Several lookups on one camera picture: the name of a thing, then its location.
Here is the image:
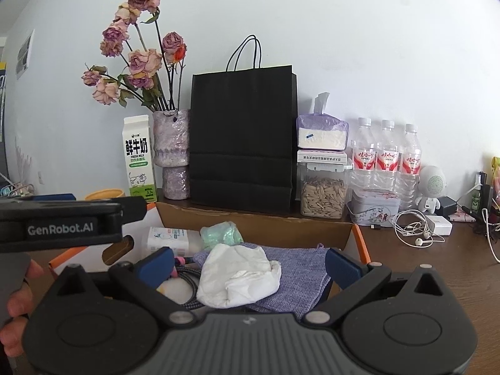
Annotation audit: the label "braided cable with pink strap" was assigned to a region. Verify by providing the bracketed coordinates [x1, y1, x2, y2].
[173, 256, 208, 312]

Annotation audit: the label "blue grey fabric pouch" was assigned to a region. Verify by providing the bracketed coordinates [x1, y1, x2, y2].
[193, 243, 331, 318]

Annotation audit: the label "clear wet wipes box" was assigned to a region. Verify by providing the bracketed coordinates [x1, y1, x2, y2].
[145, 227, 203, 257]

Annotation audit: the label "white cloth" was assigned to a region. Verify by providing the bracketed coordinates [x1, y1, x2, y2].
[197, 244, 281, 309]

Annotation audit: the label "red pumpkin cardboard box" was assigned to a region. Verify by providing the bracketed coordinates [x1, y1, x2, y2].
[48, 202, 370, 277]

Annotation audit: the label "alpaca plush toy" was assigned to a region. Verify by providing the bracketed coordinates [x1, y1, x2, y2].
[157, 278, 196, 305]

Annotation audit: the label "clear bag green wrap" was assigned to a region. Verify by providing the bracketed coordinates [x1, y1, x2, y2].
[200, 221, 243, 250]

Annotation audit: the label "person's left hand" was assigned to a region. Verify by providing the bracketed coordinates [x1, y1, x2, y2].
[0, 283, 34, 358]

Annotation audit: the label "floral metal tin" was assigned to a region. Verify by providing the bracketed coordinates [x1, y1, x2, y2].
[347, 189, 401, 228]

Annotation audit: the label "white earphones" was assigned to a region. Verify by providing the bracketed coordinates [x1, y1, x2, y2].
[391, 210, 446, 249]

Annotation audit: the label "clear seed container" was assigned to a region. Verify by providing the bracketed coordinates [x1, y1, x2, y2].
[299, 162, 351, 219]

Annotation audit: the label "yellow ceramic mug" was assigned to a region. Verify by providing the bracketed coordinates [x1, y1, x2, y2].
[85, 189, 125, 201]

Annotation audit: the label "left water bottle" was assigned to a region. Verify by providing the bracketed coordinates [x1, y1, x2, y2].
[351, 118, 376, 189]

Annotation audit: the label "water bottle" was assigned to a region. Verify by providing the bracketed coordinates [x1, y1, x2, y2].
[374, 119, 400, 191]
[396, 124, 422, 211]
[351, 118, 376, 189]

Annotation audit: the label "middle water bottle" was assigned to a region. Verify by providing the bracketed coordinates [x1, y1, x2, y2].
[374, 119, 400, 191]

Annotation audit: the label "white flat box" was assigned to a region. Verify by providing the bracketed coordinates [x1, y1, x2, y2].
[297, 149, 348, 165]

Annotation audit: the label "white robot figurine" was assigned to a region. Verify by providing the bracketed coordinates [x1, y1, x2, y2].
[415, 165, 447, 214]

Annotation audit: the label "purple textured vase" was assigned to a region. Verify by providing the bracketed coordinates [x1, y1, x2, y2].
[153, 109, 190, 201]

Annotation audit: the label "right water bottle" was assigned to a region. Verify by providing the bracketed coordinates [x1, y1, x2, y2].
[396, 124, 422, 211]

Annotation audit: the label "white green milk carton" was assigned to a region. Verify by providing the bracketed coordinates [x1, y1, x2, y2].
[122, 114, 157, 203]

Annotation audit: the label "purple tissue pack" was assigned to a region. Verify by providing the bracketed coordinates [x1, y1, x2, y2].
[296, 92, 349, 151]

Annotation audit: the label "black phone stand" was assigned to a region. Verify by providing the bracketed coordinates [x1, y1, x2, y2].
[475, 172, 493, 234]

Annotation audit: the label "black paper shopping bag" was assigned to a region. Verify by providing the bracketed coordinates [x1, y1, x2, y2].
[189, 35, 298, 213]

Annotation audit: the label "yellow pink snack bag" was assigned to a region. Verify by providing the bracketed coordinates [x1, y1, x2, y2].
[492, 157, 500, 208]

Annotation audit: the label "dried pink rose bouquet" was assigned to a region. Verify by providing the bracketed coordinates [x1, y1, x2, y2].
[81, 0, 187, 113]

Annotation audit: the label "white charger with cable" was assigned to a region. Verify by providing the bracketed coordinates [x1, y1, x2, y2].
[425, 215, 453, 237]

